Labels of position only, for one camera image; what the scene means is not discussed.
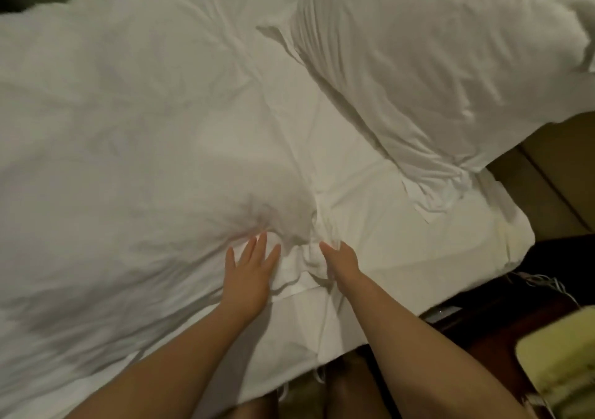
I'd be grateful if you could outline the white bed sheet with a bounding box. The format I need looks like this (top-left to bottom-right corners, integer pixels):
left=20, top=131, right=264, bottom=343
left=19, top=0, right=536, bottom=419

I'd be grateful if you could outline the person's right forearm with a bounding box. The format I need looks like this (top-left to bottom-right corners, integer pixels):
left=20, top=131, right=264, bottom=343
left=339, top=279, right=531, bottom=419

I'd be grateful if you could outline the white pillow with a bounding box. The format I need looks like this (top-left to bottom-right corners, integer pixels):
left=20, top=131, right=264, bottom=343
left=270, top=0, right=595, bottom=215

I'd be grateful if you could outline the person's leg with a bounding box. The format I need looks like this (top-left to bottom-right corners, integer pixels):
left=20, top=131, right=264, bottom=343
left=320, top=349, right=387, bottom=419
left=223, top=390, right=280, bottom=419

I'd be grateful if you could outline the reddish wooden nightstand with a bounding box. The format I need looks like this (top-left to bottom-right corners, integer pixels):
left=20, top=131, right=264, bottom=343
left=437, top=284, right=595, bottom=419

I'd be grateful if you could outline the person's right leg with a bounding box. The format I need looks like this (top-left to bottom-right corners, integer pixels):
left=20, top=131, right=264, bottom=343
left=320, top=349, right=387, bottom=419

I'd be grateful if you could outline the beige padded headboard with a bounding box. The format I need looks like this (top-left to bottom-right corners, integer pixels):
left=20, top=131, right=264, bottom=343
left=488, top=112, right=595, bottom=240

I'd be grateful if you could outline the yellow telephone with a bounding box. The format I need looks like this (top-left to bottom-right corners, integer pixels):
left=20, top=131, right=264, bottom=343
left=516, top=305, right=595, bottom=419

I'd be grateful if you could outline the person's left hand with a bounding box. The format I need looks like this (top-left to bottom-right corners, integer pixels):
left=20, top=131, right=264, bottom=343
left=220, top=232, right=282, bottom=322

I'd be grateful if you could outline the person's left forearm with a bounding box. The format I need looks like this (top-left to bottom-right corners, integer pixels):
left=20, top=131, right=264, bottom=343
left=65, top=307, right=262, bottom=419

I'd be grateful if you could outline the grey telephone cord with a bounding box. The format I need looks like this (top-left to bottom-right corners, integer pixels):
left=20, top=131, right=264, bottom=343
left=516, top=270, right=582, bottom=306

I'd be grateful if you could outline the person's left leg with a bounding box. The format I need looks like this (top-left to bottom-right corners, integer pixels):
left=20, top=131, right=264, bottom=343
left=223, top=390, right=280, bottom=419

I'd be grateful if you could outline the person's right hand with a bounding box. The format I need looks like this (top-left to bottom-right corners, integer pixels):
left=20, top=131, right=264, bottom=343
left=318, top=240, right=364, bottom=293

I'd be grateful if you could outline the white duvet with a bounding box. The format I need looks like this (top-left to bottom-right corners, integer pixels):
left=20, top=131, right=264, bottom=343
left=0, top=0, right=322, bottom=406

